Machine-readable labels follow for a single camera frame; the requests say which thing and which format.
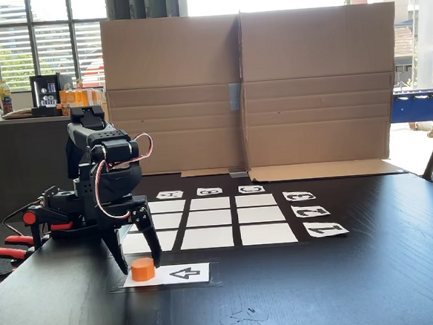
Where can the brown cardboard box panel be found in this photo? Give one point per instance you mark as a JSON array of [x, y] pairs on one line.
[[316, 51], [172, 61]]

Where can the paper sheet number 1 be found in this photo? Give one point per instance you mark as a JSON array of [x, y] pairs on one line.
[[325, 229]]

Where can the round orange token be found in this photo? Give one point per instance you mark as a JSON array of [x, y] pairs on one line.
[[142, 271]]

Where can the clear tape scraps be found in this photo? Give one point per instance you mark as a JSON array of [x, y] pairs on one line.
[[249, 316]]

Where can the dark grey counter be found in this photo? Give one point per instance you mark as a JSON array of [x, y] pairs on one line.
[[16, 165]]

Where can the brown paper stack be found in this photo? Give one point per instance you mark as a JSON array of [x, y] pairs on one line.
[[18, 114]]

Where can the white arrow paper sheet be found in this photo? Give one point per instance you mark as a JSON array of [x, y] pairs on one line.
[[205, 273]]

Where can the paper sheet letter A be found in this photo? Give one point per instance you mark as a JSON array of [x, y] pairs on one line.
[[169, 194]]

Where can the blue foosball table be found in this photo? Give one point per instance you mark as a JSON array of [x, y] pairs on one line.
[[420, 107]]

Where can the orange drink cartons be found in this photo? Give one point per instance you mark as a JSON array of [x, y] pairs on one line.
[[76, 98]]

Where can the white grid with black tape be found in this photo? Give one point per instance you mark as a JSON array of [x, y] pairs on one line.
[[209, 217]]

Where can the paper sheet letter C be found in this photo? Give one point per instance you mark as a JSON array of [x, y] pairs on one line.
[[252, 189]]

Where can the paper sheet number 2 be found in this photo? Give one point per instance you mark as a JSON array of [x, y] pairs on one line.
[[310, 211]]

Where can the paper sheet number 3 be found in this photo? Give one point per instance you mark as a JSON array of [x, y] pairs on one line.
[[299, 196]]

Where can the grey duct tape strip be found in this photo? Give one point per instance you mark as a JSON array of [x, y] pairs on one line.
[[235, 96], [238, 174]]

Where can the yellow bottle blue label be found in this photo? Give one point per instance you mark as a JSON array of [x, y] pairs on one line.
[[5, 97]]

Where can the black clamp with red knob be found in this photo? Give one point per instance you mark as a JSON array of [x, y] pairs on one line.
[[29, 218]]

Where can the window with blinds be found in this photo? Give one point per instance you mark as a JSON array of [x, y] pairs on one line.
[[15, 54]]

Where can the paper sheet letter B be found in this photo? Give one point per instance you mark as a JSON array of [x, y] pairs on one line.
[[210, 191]]

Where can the black mini fridge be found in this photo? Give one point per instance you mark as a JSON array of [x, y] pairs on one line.
[[48, 94]]

